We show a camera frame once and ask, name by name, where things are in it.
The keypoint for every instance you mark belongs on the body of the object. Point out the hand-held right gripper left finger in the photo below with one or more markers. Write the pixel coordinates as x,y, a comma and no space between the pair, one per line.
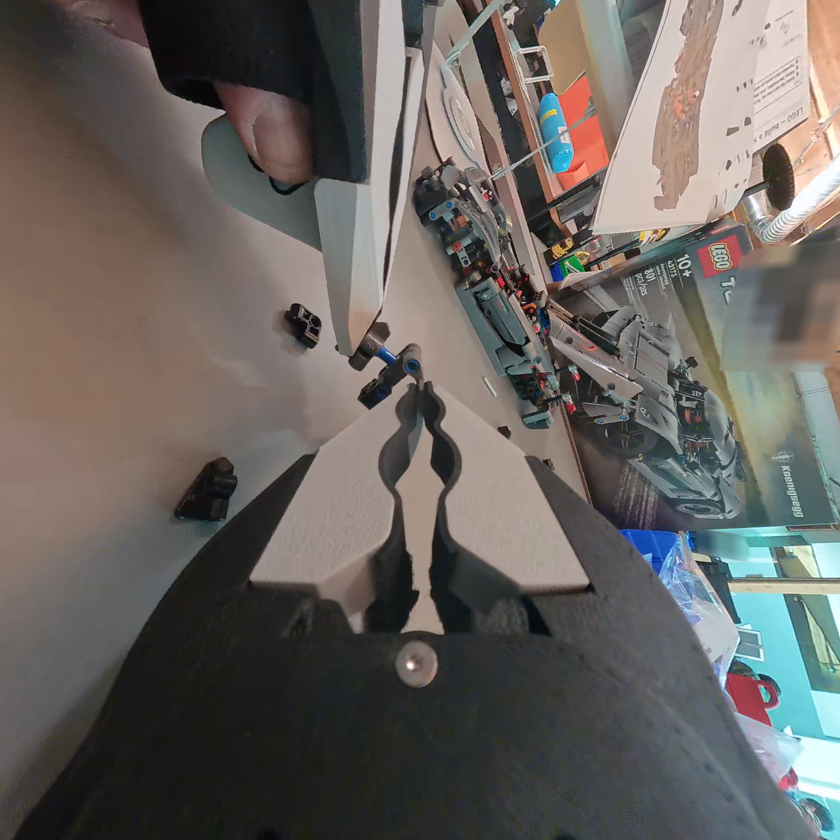
321,525

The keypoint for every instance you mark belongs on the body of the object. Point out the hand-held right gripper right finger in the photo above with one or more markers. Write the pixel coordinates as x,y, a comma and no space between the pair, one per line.
518,525

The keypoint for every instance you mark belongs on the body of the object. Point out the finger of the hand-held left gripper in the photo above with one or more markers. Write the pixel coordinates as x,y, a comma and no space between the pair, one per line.
415,72
361,262

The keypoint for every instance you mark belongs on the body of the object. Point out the small toy brick beam subassembly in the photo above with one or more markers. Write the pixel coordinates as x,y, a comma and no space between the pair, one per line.
387,377

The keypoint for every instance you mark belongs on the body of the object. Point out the grey toy brick car model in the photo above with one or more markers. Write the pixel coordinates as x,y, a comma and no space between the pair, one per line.
499,315

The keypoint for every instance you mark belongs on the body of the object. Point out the toy car set box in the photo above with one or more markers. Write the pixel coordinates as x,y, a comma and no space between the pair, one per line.
656,407

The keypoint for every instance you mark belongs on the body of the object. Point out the person's left hand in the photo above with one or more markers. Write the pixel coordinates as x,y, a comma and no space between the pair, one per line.
275,138

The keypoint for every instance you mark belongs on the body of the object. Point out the pale booklet stand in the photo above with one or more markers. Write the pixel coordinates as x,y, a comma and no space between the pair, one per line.
459,111

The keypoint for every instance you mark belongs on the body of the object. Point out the blue plastic bin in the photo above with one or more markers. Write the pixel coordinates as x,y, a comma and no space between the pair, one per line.
646,544

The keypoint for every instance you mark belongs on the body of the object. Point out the blue bottle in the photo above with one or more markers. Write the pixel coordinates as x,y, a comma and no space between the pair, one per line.
554,131

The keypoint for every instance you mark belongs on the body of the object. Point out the orange box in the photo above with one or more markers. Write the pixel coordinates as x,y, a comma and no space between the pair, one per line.
587,131

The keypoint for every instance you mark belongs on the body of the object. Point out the building instruction booklet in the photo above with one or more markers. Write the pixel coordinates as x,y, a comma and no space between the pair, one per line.
656,131

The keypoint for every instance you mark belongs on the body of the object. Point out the red bag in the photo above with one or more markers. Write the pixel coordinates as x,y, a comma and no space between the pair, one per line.
748,695

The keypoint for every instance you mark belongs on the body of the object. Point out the short black pole with disc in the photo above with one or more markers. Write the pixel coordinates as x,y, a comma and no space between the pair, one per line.
779,172

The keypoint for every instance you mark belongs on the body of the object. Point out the silver spiral ventilation duct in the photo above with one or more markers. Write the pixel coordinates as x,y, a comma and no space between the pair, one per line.
807,197

